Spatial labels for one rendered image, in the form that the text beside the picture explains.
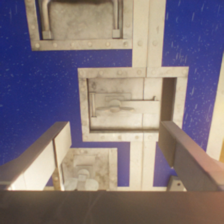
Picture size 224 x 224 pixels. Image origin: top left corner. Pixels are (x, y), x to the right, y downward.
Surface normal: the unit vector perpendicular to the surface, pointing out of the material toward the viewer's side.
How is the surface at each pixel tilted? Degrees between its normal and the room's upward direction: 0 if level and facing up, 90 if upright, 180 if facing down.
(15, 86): 90
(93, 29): 90
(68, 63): 90
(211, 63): 90
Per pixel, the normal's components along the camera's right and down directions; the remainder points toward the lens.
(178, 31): -0.02, 0.28
